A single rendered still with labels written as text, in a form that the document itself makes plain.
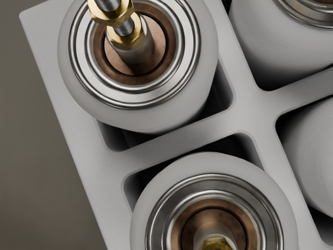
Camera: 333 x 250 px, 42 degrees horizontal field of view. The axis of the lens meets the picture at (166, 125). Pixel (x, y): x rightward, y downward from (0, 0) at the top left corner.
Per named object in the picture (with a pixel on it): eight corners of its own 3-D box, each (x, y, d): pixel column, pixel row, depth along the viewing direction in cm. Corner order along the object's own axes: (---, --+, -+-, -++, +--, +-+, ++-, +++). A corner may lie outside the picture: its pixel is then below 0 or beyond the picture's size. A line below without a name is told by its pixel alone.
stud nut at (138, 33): (124, 56, 22) (121, 52, 21) (100, 32, 22) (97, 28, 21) (152, 28, 22) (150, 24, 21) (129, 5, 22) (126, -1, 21)
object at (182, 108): (158, 156, 42) (132, 164, 24) (91, 87, 43) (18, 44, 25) (229, 88, 42) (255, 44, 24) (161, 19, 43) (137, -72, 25)
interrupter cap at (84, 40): (134, 138, 25) (132, 138, 24) (44, 45, 25) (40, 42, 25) (229, 45, 25) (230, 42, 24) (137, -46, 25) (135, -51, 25)
